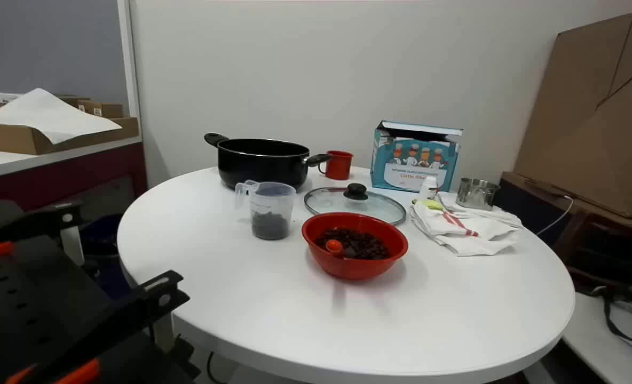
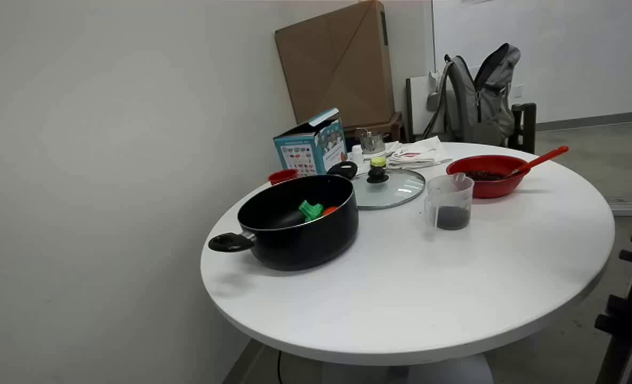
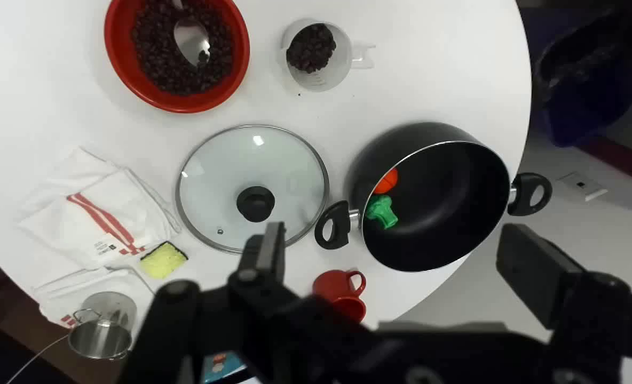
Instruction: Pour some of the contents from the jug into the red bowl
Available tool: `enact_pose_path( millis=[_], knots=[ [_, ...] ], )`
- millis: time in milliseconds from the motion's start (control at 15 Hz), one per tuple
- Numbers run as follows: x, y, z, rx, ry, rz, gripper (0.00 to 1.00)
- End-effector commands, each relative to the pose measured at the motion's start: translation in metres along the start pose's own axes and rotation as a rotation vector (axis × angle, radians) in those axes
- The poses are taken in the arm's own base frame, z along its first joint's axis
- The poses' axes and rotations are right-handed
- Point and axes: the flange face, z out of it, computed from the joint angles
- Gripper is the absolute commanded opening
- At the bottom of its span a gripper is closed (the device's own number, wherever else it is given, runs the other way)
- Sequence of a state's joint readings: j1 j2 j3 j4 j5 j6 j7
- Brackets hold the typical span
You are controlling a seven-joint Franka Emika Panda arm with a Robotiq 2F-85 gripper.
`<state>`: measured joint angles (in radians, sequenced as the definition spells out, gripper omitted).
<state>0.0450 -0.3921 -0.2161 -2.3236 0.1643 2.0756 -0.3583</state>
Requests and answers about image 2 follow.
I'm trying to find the coffee beans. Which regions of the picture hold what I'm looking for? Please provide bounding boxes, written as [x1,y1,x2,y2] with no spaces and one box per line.
[435,204,471,233]
[467,168,511,180]

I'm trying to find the small red bowl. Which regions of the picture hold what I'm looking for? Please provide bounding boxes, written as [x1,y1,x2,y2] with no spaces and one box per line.
[266,166,300,188]

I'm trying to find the red plastic bowl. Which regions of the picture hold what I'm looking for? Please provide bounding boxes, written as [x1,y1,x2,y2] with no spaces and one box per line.
[443,154,534,201]

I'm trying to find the green toy block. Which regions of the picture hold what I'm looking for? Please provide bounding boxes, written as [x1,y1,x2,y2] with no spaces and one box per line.
[296,199,326,222]

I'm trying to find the blue and white carton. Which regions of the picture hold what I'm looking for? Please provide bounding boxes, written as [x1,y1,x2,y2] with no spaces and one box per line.
[271,107,348,178]

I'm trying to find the black cooking pot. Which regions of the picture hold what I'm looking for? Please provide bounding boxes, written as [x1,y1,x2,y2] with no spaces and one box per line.
[208,160,361,272]

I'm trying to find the clear glass jar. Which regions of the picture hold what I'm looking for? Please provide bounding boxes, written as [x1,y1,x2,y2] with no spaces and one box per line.
[361,128,388,155]

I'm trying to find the glass pot lid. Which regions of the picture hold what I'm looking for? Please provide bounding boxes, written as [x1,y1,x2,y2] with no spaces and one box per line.
[346,154,430,211]

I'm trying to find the white crumpled cloth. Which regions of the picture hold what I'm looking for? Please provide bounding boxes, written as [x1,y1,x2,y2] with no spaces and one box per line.
[383,135,461,171]

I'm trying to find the brown cardboard box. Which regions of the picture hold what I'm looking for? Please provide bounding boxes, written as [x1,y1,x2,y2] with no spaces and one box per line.
[274,0,396,129]

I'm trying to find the grey backpack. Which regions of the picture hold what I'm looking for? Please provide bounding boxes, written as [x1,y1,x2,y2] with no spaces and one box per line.
[422,41,526,142]

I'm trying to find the dark wooden chair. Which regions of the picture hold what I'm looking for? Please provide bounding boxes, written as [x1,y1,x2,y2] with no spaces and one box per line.
[504,99,538,155]

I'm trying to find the white table pedestal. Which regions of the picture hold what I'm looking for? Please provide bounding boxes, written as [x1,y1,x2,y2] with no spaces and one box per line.
[400,353,496,384]

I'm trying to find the orange handled metal spoon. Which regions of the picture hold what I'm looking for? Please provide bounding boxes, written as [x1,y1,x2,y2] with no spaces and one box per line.
[504,144,573,178]

